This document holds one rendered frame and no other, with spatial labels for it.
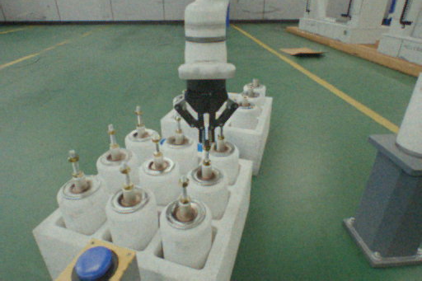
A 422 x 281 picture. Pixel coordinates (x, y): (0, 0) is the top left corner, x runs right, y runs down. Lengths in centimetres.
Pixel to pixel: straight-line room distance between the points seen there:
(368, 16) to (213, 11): 342
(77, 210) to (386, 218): 69
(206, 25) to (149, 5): 637
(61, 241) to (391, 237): 74
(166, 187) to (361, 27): 342
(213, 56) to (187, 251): 34
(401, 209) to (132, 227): 59
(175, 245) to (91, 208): 20
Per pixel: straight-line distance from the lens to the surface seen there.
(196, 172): 60
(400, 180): 71
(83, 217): 61
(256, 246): 79
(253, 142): 94
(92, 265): 37
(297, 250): 81
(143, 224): 54
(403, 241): 83
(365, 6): 376
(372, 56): 322
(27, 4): 762
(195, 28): 44
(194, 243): 50
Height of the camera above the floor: 61
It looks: 26 degrees down
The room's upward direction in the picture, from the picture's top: straight up
